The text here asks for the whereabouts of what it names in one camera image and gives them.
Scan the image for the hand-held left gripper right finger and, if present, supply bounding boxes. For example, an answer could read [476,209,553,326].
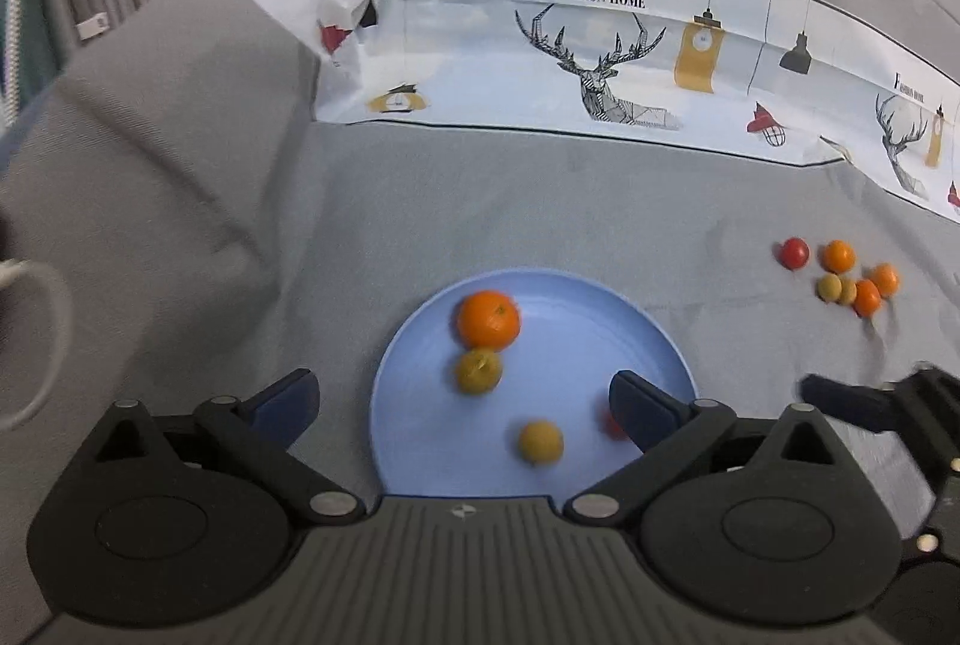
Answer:
[562,370,863,524]

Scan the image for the white charging cable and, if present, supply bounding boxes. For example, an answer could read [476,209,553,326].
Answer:
[0,259,74,432]

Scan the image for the blue plate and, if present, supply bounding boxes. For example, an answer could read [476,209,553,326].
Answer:
[369,268,697,500]

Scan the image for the grey bed sheet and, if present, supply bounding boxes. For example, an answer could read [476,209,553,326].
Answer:
[0,0,960,500]

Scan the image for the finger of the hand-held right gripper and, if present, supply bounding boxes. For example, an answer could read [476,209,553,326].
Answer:
[797,361,960,520]

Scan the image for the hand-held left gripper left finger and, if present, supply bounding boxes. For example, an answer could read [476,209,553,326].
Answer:
[96,369,366,526]

